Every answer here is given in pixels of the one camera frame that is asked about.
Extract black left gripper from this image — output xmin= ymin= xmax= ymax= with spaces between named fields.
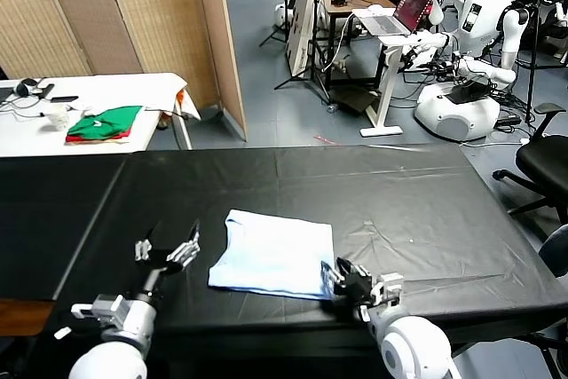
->
xmin=135 ymin=221 xmax=201 ymax=276

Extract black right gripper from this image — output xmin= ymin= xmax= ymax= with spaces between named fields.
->
xmin=319 ymin=257 xmax=378 ymax=308

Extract light blue t-shirt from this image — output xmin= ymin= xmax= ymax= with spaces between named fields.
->
xmin=207 ymin=209 xmax=335 ymax=300

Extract large black table cover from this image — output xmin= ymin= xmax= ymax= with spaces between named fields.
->
xmin=51 ymin=144 xmax=568 ymax=341

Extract small black table cover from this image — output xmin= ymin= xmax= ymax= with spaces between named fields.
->
xmin=0 ymin=154 xmax=130 ymax=301

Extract red folded shirt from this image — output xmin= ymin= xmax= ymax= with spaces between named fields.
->
xmin=65 ymin=128 xmax=133 ymax=146

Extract green folded shirt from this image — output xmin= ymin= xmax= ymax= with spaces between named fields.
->
xmin=67 ymin=106 xmax=145 ymax=139

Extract white paper cup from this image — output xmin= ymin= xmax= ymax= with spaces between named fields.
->
xmin=46 ymin=103 xmax=72 ymax=131

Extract white side table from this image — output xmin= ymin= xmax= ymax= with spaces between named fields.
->
xmin=0 ymin=72 xmax=194 ymax=158

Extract white standing desk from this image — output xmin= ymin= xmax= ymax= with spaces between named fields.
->
xmin=352 ymin=8 xmax=449 ymax=138

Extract black headphones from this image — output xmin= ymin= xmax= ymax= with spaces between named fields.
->
xmin=15 ymin=77 xmax=40 ymax=96

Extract black office chair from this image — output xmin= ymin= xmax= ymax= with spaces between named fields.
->
xmin=493 ymin=103 xmax=568 ymax=238

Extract black tripod stand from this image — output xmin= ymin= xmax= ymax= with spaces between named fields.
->
xmin=274 ymin=0 xmax=332 ymax=103

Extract bamboo folding screen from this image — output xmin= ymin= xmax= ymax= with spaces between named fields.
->
xmin=0 ymin=0 xmax=249 ymax=143

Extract white board panel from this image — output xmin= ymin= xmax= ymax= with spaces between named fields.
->
xmin=286 ymin=0 xmax=327 ymax=78

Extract silver open laptop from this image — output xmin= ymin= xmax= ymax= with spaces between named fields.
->
xmin=358 ymin=0 xmax=437 ymax=37

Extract tall black light stand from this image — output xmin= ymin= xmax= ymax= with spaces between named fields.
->
xmin=525 ymin=0 xmax=545 ymax=125

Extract white wheeled humanoid robot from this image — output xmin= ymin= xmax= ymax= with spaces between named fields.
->
xmin=414 ymin=0 xmax=532 ymax=144

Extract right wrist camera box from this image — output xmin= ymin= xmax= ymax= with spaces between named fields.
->
xmin=370 ymin=272 xmax=405 ymax=309

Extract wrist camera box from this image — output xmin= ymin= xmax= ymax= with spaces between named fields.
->
xmin=370 ymin=272 xmax=405 ymax=309
xmin=70 ymin=293 xmax=126 ymax=328

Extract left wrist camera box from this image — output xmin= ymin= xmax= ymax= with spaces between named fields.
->
xmin=70 ymin=293 xmax=126 ymax=328

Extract grey cable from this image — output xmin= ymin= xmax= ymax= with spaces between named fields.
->
xmin=0 ymin=98 xmax=51 ymax=121

